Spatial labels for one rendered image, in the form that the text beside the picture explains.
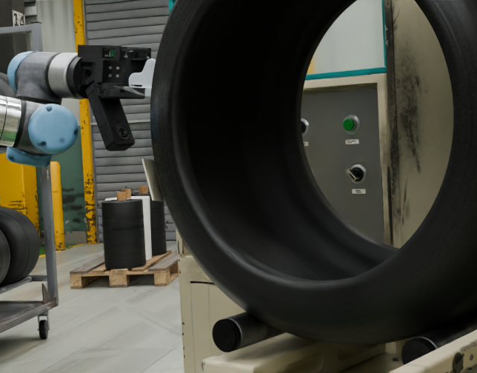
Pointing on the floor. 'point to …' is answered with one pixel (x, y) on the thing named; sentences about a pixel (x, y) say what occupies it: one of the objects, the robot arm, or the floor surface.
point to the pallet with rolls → (131, 243)
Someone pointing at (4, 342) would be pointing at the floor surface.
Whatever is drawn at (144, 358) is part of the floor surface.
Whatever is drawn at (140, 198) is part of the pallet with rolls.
